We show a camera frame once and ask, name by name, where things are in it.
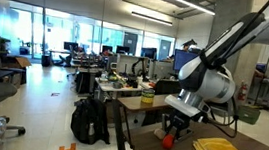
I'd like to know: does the black waste bin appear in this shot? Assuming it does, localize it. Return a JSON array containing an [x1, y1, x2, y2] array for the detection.
[[40, 53, 52, 68]]

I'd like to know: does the black lamp shade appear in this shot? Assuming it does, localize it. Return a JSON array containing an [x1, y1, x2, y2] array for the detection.
[[181, 37, 199, 52]]

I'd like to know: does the open cardboard box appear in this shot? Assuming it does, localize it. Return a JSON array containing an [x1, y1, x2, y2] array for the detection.
[[0, 54, 33, 87]]

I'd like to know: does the grey metal chair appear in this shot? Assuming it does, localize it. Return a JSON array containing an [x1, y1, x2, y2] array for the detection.
[[208, 101, 240, 132]]

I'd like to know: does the red fire extinguisher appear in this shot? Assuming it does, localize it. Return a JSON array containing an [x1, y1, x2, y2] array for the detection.
[[237, 80, 249, 102]]

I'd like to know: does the green plastic basket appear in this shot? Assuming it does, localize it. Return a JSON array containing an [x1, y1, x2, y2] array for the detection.
[[235, 104, 263, 126]]

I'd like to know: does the large blue screen monitor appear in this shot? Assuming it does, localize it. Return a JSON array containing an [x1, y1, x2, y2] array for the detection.
[[172, 48, 200, 75]]

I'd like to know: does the black desk pedestal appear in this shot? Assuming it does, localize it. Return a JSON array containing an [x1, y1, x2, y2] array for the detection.
[[73, 68, 99, 96]]

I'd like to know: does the red ball toy green stem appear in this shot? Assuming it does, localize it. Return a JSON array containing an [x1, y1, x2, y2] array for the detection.
[[161, 132, 176, 150]]

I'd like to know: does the brown wooden side table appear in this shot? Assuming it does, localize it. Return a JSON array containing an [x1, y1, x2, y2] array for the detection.
[[108, 87, 187, 150]]

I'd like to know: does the black backpack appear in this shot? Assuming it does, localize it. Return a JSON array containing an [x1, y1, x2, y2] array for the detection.
[[68, 95, 115, 148]]

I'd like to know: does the black computer monitor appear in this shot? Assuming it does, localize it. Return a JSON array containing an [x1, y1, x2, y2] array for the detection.
[[63, 40, 80, 53], [139, 46, 158, 60], [115, 45, 131, 55], [101, 44, 114, 55]]

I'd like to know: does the yellow labelled tin can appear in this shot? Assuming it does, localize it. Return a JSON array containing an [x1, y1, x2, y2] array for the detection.
[[140, 87, 156, 105]]

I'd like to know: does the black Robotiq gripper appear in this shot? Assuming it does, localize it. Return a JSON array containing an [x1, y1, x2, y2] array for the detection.
[[159, 108, 196, 143]]

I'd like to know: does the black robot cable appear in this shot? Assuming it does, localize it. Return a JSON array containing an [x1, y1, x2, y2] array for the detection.
[[191, 91, 243, 140]]

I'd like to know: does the white cluttered desk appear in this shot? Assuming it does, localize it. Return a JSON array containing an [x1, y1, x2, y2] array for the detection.
[[92, 75, 153, 105]]

